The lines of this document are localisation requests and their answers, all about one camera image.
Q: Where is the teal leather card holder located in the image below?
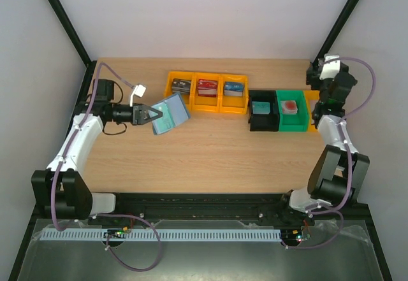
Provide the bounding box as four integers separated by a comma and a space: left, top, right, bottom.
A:
152, 93, 191, 135

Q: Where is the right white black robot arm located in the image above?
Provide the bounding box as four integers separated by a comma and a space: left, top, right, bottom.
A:
278, 54, 370, 225

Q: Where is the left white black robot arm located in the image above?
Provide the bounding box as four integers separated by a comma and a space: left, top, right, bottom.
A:
31, 80, 163, 220

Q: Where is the black card stack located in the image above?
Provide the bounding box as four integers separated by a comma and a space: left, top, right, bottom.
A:
171, 78, 191, 94

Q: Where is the red white card stack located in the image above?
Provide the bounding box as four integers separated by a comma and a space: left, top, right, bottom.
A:
280, 100, 298, 115

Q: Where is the teal card stack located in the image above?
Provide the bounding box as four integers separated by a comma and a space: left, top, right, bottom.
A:
252, 101, 271, 115

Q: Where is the blue card stack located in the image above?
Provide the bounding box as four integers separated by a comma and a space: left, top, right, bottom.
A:
224, 82, 245, 97

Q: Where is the far right orange bin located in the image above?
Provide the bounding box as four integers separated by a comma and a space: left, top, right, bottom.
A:
303, 90, 319, 133

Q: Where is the orange bin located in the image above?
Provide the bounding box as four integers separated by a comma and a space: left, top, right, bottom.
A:
192, 72, 221, 113
303, 90, 319, 133
219, 74, 249, 115
164, 71, 194, 110

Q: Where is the green bin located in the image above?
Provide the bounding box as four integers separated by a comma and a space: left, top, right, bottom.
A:
276, 89, 309, 132

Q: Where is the black bin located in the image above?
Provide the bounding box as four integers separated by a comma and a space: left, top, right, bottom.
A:
248, 89, 280, 132

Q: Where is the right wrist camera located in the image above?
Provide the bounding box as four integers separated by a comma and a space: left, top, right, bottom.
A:
318, 54, 341, 80

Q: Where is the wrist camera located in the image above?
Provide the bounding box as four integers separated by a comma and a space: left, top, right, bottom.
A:
318, 54, 341, 80
129, 83, 147, 107

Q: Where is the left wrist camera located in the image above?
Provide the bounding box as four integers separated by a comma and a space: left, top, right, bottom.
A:
129, 83, 147, 107

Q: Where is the left black frame post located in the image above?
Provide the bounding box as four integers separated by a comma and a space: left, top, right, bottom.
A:
33, 0, 96, 68

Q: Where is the black frame post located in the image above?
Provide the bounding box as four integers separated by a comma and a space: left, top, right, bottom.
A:
33, 0, 96, 68
312, 0, 360, 67

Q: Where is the right black frame post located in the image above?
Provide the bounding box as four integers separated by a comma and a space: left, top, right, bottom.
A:
312, 0, 360, 67

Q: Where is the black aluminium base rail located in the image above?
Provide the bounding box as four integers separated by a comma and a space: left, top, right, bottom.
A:
71, 192, 372, 227

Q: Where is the light blue cable duct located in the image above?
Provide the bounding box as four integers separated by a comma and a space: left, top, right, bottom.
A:
40, 228, 281, 242

